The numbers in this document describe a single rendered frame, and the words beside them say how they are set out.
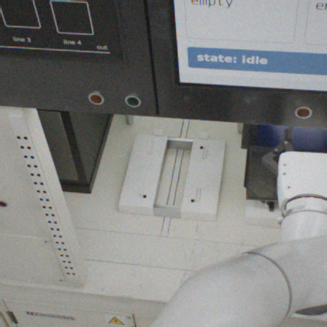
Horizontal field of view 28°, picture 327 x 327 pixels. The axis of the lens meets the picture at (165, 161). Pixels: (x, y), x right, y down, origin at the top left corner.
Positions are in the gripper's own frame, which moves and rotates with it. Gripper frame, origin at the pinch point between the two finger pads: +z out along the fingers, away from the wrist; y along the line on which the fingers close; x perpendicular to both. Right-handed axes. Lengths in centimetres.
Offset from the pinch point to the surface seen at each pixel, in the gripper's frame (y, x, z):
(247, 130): -11.0, -7.5, 7.2
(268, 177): -6.5, -16.7, 3.6
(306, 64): -3.3, 31.5, -17.1
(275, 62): -6.8, 31.6, -17.1
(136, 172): -35.4, -29.5, 12.3
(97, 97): -29.6, 24.0, -16.9
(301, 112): -3.2, 23.7, -17.4
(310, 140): 1.5, -17.6, 14.5
